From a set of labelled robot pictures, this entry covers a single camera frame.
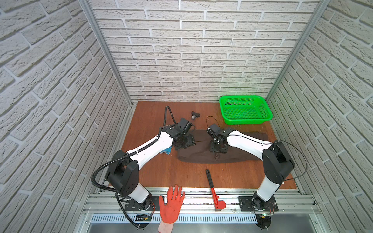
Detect green plastic basket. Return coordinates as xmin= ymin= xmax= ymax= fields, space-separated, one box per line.
xmin=219 ymin=95 xmax=273 ymax=125

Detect red black pipe wrench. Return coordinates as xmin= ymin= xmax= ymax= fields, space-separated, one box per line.
xmin=206 ymin=169 xmax=226 ymax=211

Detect grey blue work glove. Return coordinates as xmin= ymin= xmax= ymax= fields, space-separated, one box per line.
xmin=160 ymin=147 xmax=172 ymax=155

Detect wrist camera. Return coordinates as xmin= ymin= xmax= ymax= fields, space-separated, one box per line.
xmin=177 ymin=118 xmax=193 ymax=134
xmin=207 ymin=124 xmax=223 ymax=138

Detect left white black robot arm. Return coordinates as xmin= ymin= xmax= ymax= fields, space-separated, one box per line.
xmin=106 ymin=119 xmax=195 ymax=209

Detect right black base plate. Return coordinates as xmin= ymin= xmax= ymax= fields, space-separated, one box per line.
xmin=238 ymin=196 xmax=279 ymax=213

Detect right thin black cable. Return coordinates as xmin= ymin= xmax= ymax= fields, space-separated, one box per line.
xmin=205 ymin=115 xmax=309 ymax=183

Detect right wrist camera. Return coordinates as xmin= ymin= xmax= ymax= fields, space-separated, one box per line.
xmin=207 ymin=124 xmax=223 ymax=138

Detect aluminium mounting rail frame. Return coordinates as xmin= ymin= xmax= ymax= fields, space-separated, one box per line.
xmin=74 ymin=187 xmax=330 ymax=233

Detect left black corrugated cable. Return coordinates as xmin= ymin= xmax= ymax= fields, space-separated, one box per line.
xmin=91 ymin=105 xmax=178 ymax=229

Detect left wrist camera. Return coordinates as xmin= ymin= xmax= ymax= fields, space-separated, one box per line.
xmin=177 ymin=118 xmax=193 ymax=134

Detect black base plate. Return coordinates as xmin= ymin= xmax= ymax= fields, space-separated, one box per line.
xmin=238 ymin=196 xmax=279 ymax=213
xmin=124 ymin=196 xmax=160 ymax=212

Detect brown trousers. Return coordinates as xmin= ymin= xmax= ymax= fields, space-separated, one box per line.
xmin=177 ymin=130 xmax=260 ymax=164

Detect small black clamp part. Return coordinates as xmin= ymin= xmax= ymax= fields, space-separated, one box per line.
xmin=191 ymin=111 xmax=201 ymax=120

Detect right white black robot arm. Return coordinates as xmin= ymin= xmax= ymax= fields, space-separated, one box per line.
xmin=207 ymin=124 xmax=295 ymax=211

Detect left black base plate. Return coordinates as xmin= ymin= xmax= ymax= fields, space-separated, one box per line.
xmin=124 ymin=196 xmax=160 ymax=212

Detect red work glove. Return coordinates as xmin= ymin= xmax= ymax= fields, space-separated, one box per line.
xmin=158 ymin=185 xmax=185 ymax=224

